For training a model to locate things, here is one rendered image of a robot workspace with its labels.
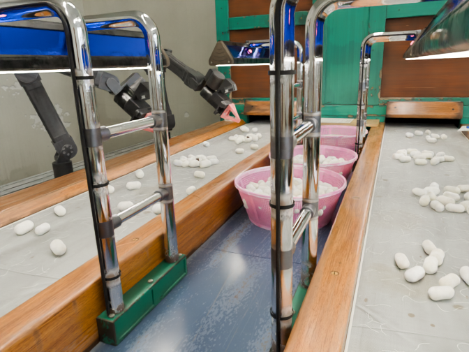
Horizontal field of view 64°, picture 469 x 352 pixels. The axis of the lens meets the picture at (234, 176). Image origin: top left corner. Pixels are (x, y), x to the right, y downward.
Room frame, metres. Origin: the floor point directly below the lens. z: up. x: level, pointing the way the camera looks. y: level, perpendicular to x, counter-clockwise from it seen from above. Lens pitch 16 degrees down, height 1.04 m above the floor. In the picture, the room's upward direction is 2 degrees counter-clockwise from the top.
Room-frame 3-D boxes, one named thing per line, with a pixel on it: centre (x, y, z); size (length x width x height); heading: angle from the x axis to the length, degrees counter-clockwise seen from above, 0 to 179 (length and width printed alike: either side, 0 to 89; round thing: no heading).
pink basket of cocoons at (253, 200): (0.87, -0.13, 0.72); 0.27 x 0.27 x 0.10
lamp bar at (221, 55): (1.49, -0.09, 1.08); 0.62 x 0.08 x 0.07; 157
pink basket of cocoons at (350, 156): (1.13, -0.24, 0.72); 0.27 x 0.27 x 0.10
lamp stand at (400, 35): (1.30, -0.53, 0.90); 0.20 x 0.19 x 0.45; 157
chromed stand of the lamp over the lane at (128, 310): (0.56, 0.22, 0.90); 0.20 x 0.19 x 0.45; 157
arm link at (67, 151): (1.26, 0.58, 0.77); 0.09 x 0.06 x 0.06; 30
